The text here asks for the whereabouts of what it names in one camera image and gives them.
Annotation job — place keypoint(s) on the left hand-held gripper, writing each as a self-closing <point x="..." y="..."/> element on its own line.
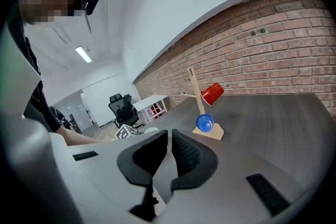
<point x="125" y="133"/>

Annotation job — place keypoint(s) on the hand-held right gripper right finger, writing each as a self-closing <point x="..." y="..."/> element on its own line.
<point x="231" y="181"/>

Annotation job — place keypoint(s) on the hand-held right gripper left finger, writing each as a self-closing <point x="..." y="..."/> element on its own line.
<point x="105" y="165"/>

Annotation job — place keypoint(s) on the blue plastic cup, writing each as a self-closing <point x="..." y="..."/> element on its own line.
<point x="205" y="123"/>

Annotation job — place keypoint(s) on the wooden cup tree stand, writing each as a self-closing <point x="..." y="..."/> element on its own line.
<point x="197" y="91"/>

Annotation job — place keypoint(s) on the red plastic cup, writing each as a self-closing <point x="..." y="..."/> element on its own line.
<point x="212" y="94"/>

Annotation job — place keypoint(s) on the person's left forearm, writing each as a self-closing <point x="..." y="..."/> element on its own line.
<point x="78" y="137"/>

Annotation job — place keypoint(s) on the black office chair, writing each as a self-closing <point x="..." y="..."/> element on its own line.
<point x="123" y="110"/>

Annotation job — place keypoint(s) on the white wooden chair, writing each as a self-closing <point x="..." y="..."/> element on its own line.
<point x="157" y="110"/>

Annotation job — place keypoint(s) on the small white table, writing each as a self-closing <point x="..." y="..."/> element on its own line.
<point x="149" y="101"/>

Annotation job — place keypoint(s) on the ceiling light panel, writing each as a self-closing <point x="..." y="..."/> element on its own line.
<point x="84" y="54"/>

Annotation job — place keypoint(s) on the black head-worn camera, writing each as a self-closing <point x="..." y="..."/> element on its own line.
<point x="92" y="2"/>

